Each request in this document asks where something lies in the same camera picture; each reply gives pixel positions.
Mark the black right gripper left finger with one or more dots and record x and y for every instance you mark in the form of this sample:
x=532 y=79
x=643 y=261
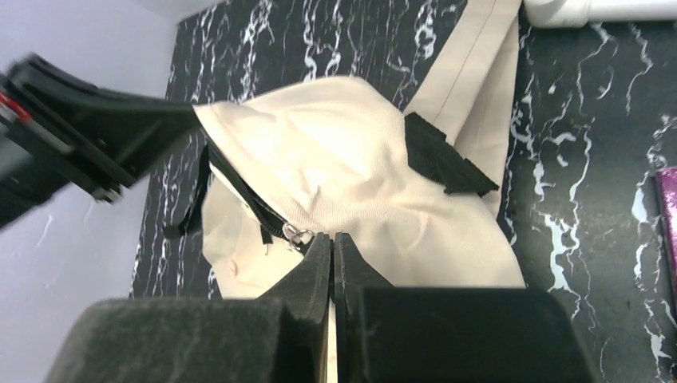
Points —
x=280 y=336

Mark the beige canvas backpack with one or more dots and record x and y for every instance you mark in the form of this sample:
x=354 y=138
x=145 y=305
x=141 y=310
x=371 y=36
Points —
x=417 y=190

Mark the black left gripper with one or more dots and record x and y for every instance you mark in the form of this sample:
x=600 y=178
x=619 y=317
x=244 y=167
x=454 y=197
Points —
x=107 y=143

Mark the white PVC pipe frame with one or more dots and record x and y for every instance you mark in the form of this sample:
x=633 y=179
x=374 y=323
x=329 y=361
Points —
x=578 y=13

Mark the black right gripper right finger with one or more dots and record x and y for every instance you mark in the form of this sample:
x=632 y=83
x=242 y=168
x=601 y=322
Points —
x=422 y=334

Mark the purple 117-storey treehouse book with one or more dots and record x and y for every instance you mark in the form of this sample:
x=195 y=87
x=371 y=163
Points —
x=665 y=181

